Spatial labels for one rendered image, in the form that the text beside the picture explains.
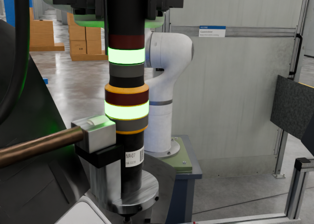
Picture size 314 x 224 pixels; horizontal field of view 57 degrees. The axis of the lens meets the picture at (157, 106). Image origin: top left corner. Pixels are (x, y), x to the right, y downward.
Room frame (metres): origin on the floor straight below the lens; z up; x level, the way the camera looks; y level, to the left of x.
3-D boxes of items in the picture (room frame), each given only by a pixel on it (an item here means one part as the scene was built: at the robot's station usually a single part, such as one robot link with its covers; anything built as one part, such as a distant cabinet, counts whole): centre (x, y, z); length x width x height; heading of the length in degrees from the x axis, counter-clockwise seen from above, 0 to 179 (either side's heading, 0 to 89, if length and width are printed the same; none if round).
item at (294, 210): (0.73, -0.42, 0.96); 0.03 x 0.03 x 0.20; 11
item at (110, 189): (0.27, 0.04, 1.31); 0.09 x 0.07 x 0.10; 136
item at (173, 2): (0.35, 0.01, 1.46); 0.08 x 0.06 x 0.01; 71
